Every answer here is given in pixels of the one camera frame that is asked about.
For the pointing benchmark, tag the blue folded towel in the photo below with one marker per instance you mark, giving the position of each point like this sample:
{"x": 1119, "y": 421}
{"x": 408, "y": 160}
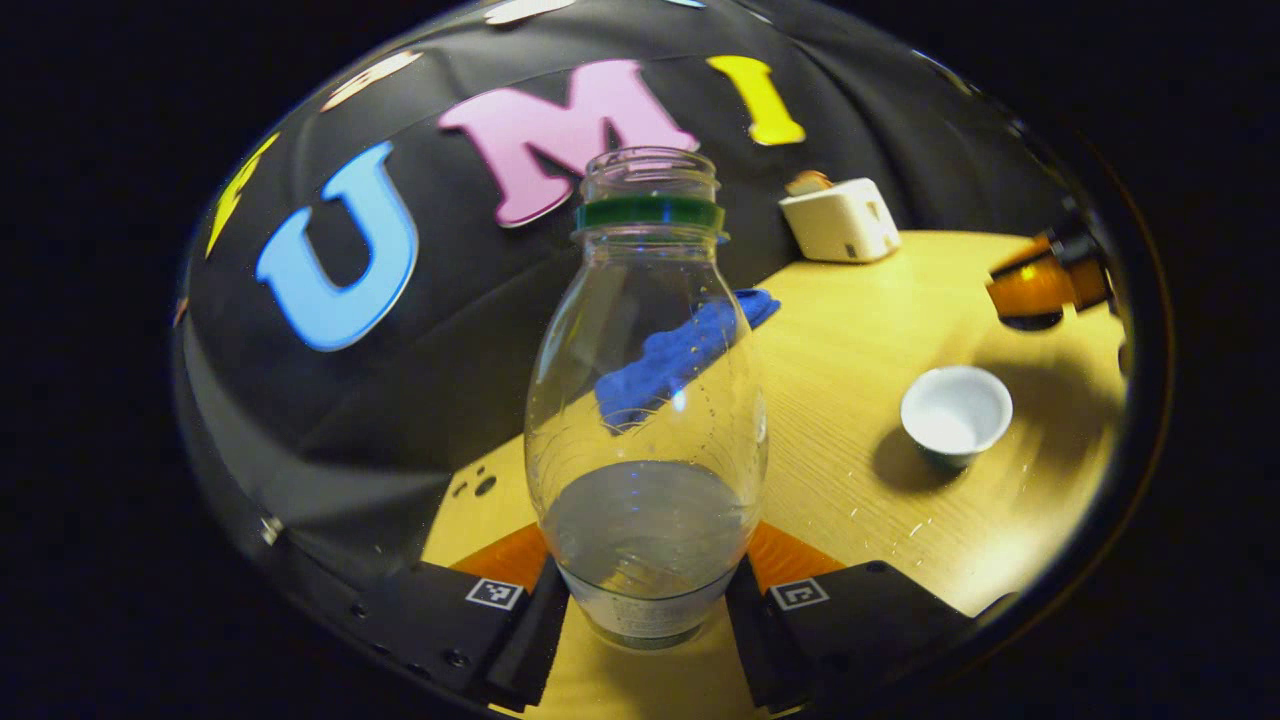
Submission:
{"x": 757, "y": 305}

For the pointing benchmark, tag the white teacup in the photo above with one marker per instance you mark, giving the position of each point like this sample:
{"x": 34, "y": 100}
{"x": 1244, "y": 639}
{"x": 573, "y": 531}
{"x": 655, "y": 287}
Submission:
{"x": 955, "y": 415}

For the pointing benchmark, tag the white toaster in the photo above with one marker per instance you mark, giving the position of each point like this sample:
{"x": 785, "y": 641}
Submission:
{"x": 840, "y": 225}

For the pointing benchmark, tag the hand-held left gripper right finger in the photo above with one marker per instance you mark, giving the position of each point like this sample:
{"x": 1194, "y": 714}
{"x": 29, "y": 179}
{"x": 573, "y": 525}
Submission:
{"x": 860, "y": 630}

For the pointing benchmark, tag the toast slice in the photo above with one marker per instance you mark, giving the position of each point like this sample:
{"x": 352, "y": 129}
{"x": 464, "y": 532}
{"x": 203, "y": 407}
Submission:
{"x": 808, "y": 182}

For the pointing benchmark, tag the clear plastic water bottle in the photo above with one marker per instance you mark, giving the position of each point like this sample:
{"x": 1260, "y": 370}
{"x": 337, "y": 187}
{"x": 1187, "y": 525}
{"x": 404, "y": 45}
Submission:
{"x": 645, "y": 400}

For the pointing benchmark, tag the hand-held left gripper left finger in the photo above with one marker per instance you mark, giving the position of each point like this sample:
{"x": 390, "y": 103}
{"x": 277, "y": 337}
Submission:
{"x": 440, "y": 620}

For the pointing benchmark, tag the blue teacup lid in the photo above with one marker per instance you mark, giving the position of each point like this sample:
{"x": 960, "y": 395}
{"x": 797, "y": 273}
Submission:
{"x": 1035, "y": 322}

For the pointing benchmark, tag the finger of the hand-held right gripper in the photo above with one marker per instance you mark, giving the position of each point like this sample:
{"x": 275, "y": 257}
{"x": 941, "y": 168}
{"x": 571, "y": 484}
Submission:
{"x": 1040, "y": 285}

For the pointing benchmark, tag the silver cloth clip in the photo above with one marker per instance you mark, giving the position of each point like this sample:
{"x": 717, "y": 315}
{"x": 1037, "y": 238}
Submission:
{"x": 270, "y": 528}

